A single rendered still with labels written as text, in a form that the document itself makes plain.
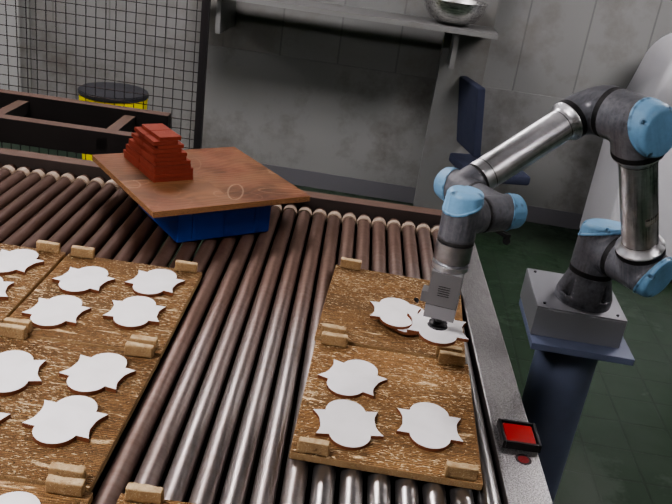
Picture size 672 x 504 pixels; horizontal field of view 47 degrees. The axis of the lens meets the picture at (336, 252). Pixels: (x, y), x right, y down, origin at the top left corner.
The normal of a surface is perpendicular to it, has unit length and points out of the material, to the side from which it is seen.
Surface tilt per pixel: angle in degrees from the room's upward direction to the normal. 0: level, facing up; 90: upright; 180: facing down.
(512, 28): 90
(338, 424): 0
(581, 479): 0
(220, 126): 90
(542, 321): 90
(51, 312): 0
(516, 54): 90
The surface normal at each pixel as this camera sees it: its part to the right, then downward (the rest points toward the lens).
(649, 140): 0.46, 0.32
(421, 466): 0.13, -0.91
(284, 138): -0.10, 0.39
